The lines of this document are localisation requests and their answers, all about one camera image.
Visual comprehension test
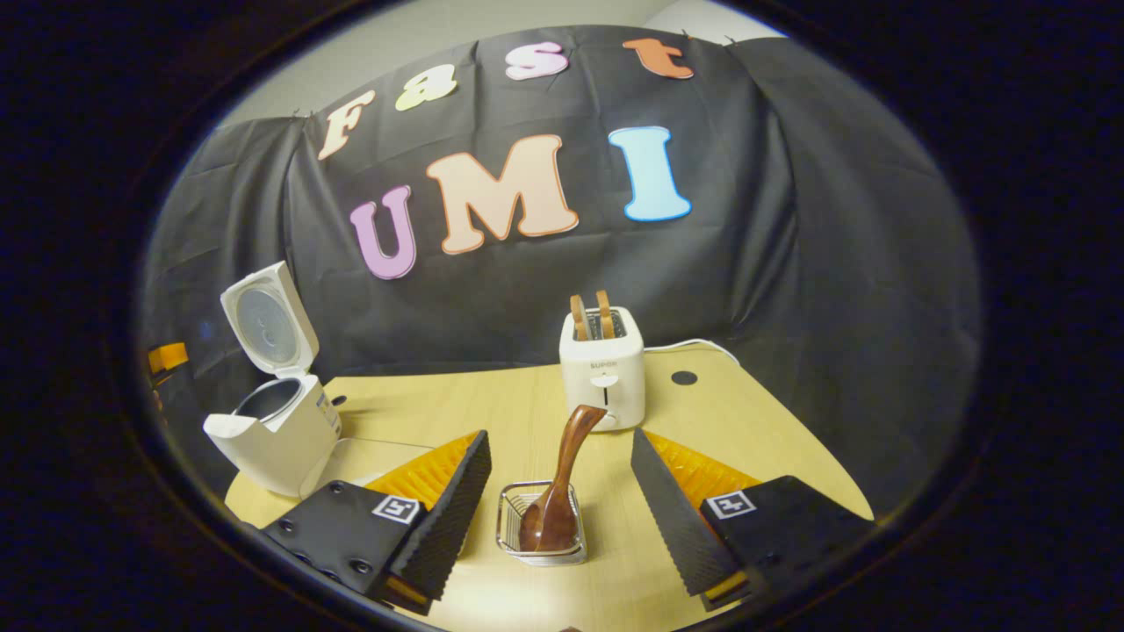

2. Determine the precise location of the white toaster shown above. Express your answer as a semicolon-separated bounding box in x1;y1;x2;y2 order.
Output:
559;306;646;432

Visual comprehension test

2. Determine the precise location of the black backdrop cloth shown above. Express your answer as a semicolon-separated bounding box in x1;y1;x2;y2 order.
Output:
140;25;980;519

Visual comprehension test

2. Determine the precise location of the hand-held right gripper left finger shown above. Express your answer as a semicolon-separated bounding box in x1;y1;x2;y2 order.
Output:
261;430;493;615

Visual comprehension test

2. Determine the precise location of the brown wooden spoon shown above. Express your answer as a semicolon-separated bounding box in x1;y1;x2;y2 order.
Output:
520;405;609;552

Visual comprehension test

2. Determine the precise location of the white rice cooker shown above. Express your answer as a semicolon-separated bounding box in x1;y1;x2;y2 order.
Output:
204;261;343;499

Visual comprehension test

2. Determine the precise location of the clear wire chopstick holder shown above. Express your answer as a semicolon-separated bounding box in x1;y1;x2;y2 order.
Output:
496;480;587;565

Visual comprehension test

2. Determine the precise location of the white power cable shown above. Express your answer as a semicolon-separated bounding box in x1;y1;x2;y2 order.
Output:
644;338;740;365

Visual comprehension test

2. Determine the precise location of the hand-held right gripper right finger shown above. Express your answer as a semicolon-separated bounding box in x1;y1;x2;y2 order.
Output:
629;428;879;613

